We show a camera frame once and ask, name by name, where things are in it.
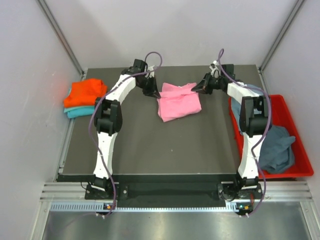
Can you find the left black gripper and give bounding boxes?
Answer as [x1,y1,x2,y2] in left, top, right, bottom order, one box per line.
[136,74,160,98]

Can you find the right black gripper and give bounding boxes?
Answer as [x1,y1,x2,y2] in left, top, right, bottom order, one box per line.
[191,72,224,95]

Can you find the pink t shirt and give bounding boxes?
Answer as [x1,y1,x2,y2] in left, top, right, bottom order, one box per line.
[157,82,202,123]

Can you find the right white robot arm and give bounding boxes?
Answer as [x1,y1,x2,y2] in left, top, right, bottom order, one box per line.
[192,61,272,198]

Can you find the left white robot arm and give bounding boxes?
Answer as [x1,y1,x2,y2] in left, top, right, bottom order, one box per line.
[90,59,161,199]

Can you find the grey-blue t shirt upper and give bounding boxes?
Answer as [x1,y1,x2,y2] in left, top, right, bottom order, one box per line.
[231,84,263,135]

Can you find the grey-blue t shirt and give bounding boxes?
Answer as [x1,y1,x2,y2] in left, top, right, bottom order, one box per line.
[259,125,296,174]
[231,84,263,135]

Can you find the folded orange t shirt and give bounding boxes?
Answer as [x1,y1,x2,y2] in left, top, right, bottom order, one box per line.
[63,78,108,108]

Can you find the folded teal t shirt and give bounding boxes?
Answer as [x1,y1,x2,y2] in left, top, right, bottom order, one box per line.
[63,105,95,119]

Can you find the red plastic bin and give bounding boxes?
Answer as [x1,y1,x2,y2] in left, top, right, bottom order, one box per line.
[227,94,314,180]

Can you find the grey-blue t shirt lower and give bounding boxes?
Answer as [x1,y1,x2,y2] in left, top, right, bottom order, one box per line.
[259,125,296,174]

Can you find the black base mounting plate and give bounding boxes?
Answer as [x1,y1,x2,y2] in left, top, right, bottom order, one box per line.
[56,173,263,208]

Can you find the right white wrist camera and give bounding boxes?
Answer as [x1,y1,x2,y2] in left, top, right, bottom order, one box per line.
[209,60,220,78]

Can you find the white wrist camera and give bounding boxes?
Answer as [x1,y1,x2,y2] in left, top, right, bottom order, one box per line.
[209,60,220,78]
[147,65,157,77]

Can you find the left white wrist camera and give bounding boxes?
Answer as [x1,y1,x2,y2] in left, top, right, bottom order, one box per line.
[147,65,157,77]

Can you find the right aluminium frame post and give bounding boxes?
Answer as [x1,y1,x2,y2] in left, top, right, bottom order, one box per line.
[258,0,306,74]

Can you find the aluminium frame post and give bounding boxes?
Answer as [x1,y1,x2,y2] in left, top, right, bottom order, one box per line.
[258,0,306,74]
[36,0,85,76]

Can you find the front aluminium frame rail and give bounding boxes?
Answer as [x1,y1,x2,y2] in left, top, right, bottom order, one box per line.
[40,181,313,202]

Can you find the grey slotted cable duct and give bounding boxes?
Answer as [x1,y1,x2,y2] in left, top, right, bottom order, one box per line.
[50,202,250,213]

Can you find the left aluminium frame post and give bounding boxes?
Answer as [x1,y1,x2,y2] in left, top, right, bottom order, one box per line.
[36,0,85,76]

